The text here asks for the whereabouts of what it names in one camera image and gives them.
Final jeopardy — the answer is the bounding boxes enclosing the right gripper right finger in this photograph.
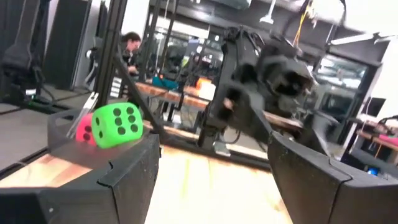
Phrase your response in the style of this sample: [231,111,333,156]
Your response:
[267,130,398,224]

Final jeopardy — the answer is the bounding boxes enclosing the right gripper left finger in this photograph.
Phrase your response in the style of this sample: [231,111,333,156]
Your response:
[0,133,162,224]

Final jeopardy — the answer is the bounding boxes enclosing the green foam dice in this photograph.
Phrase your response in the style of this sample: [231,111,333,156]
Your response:
[91,101,144,149]

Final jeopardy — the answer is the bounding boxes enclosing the red foam dice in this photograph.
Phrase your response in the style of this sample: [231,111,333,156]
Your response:
[75,112,98,147]

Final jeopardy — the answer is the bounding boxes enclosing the dark dice tray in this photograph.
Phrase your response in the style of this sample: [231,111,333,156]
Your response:
[47,107,161,175]

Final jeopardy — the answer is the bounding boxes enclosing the silver metal strip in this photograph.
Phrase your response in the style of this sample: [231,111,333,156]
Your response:
[67,91,99,139]

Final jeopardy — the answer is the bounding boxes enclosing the wooden background table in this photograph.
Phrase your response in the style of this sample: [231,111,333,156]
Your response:
[135,81,307,131]

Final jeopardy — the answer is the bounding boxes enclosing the teal box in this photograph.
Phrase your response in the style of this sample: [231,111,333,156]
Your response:
[151,76,180,91]

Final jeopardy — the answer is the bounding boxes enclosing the white orange box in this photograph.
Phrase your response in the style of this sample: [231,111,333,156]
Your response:
[195,77,218,101]

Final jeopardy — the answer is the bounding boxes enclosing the person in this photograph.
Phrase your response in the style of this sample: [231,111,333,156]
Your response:
[119,30,142,76]

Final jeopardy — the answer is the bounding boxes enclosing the dark floor stand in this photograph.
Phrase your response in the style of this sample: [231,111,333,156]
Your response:
[0,0,43,105]

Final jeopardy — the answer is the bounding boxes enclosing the black aluminium table frame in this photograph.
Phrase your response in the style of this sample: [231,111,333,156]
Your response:
[93,0,271,170]

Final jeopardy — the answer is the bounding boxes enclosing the yellow black cable bundle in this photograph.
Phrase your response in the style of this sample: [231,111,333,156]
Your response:
[291,0,313,48]

